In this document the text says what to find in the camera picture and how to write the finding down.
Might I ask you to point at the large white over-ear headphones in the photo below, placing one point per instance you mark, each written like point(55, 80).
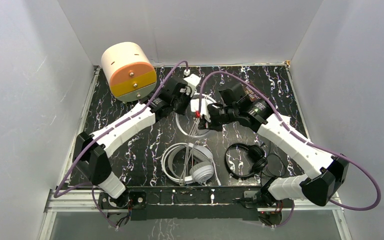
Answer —
point(199, 166)

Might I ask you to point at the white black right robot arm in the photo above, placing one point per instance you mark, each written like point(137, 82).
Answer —
point(323, 172)

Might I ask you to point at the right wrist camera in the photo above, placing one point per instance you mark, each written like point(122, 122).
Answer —
point(202, 108)

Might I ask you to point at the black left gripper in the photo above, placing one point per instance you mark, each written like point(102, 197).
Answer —
point(181, 100)

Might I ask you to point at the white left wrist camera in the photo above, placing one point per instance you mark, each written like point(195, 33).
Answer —
point(192, 79)

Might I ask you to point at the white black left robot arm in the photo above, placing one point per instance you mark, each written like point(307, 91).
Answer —
point(93, 150)

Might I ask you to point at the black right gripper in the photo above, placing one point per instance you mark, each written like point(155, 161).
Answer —
point(211, 125)

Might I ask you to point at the small white on-ear headphones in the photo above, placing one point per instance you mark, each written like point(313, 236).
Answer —
point(196, 133)

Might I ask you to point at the black wired headphones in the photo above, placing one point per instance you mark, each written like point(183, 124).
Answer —
point(258, 158)

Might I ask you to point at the orange brown paperback book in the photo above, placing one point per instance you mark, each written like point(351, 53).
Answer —
point(253, 93)

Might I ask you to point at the pastel mini drawer cabinet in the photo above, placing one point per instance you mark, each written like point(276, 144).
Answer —
point(128, 71)

